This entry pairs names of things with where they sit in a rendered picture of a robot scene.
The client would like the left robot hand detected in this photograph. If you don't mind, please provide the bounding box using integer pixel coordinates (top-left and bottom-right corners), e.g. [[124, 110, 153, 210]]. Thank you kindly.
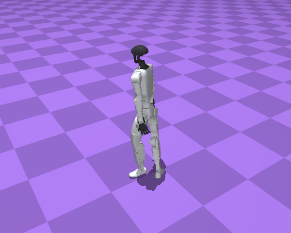
[[138, 117, 150, 134]]

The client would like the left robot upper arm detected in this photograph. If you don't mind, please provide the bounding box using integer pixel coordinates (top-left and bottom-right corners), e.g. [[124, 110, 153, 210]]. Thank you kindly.
[[130, 72, 143, 101]]

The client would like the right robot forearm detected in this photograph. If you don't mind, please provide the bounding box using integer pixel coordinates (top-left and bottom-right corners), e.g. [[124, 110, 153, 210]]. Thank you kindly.
[[149, 86, 155, 103]]

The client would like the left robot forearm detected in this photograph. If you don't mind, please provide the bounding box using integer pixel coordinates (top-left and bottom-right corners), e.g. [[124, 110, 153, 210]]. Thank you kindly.
[[134, 98, 144, 123]]

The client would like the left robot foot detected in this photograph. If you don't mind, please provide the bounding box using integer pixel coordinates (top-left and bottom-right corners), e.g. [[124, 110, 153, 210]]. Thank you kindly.
[[129, 167, 147, 178]]

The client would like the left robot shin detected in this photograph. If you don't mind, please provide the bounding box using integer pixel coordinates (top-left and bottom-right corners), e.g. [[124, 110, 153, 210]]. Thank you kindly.
[[133, 145, 145, 171]]

